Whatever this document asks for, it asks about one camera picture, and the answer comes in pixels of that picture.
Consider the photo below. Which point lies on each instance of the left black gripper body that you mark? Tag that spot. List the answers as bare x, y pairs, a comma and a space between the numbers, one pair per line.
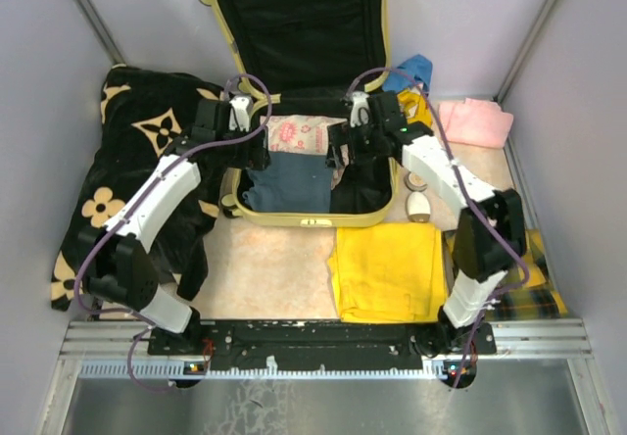
253, 158

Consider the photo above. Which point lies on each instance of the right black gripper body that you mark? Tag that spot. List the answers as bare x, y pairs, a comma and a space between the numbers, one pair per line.
361, 140

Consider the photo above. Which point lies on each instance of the white pink printed garment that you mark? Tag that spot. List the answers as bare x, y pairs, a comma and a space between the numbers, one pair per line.
298, 146

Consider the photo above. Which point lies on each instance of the dark blue shirt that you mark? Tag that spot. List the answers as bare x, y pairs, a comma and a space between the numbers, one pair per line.
292, 183

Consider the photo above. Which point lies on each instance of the yellow pants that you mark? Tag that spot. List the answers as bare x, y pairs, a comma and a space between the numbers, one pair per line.
388, 273

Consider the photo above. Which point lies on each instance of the yellow black plaid shirt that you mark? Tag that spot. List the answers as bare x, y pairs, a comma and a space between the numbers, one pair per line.
538, 298

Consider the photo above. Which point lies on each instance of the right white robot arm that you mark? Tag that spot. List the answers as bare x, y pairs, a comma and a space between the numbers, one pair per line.
490, 237

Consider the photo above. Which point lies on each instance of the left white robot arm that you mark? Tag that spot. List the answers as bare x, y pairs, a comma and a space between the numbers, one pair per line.
117, 265

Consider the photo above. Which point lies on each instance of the yellow patterned cloth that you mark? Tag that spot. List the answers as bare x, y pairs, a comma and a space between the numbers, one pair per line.
414, 106

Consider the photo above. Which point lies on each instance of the round cosmetic compact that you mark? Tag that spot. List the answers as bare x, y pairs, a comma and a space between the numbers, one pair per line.
414, 183

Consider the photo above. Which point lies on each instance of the white egg-shaped container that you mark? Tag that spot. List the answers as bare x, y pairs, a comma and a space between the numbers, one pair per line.
418, 207

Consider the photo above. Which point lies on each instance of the blue crumpled cloth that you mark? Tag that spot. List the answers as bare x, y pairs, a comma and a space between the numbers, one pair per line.
416, 69

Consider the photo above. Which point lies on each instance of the yellow open suitcase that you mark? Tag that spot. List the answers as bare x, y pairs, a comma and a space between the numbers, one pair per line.
307, 53

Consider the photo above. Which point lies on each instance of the black floral fleece blanket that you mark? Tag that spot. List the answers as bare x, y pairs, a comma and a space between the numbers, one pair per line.
142, 112

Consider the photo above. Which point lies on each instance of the pink folded towel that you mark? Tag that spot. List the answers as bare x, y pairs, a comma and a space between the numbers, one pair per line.
475, 122

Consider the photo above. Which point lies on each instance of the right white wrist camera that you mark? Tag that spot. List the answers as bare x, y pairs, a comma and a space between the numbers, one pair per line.
359, 109

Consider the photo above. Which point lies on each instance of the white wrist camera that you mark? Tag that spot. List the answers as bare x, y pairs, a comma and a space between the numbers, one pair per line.
359, 109
240, 113

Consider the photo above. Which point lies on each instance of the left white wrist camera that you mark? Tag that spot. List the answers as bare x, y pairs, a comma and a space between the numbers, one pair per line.
240, 113

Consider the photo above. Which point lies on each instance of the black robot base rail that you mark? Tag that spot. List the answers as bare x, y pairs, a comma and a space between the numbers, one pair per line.
310, 344

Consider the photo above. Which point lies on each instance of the white cable duct strip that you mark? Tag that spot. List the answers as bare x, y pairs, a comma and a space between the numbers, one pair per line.
182, 370

